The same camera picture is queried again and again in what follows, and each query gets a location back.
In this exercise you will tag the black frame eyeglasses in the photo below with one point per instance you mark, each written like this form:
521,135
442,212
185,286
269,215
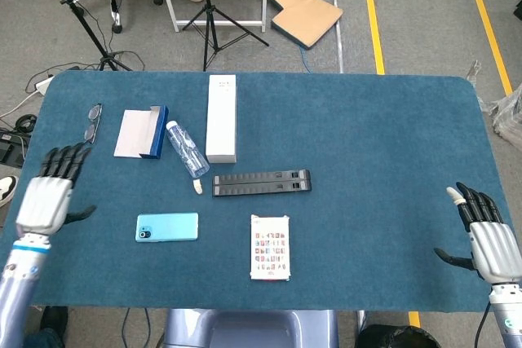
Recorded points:
90,133

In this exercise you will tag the right lavender robot arm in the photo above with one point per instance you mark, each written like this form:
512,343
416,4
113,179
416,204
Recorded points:
510,315

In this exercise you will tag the blue carpet table cover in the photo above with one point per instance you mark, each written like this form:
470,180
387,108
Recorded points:
367,160

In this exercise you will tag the lavender robot torso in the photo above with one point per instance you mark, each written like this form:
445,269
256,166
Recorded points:
253,329

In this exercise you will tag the blue smartphone with black screen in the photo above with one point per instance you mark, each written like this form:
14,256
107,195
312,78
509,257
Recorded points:
171,227

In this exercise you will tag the clear plastic water bottle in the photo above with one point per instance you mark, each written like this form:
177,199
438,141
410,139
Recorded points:
187,150

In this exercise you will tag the white playing card box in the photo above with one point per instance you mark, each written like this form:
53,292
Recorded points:
270,248

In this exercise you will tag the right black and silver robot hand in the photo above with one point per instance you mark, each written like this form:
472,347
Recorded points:
495,250

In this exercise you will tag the black floor pedal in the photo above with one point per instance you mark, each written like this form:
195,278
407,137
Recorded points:
12,148

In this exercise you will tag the open blue glasses case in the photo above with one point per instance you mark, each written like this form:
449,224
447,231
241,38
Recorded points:
134,132

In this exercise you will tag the dark shoe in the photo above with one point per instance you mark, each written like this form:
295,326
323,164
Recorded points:
51,323

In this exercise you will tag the tall white carton box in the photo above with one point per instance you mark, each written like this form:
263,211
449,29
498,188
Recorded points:
221,120

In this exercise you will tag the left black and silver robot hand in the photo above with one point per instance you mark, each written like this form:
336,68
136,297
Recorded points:
45,205

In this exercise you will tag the white and black sneaker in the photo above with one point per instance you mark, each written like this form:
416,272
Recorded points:
7,189

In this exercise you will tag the black folding laptop stand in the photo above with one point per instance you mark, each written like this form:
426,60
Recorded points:
261,183

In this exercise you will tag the clear plastic wrap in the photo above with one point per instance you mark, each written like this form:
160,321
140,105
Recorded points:
510,115

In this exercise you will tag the small white finger cot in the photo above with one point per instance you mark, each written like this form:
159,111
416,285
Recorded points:
197,187

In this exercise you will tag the black bag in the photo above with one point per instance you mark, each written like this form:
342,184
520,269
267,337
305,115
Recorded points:
395,337

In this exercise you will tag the white power strip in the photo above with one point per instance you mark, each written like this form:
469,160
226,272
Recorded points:
44,85

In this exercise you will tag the black tripod stand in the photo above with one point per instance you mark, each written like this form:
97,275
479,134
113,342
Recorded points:
81,22
210,18

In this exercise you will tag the left lavender robot arm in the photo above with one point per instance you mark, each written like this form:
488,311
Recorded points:
16,283

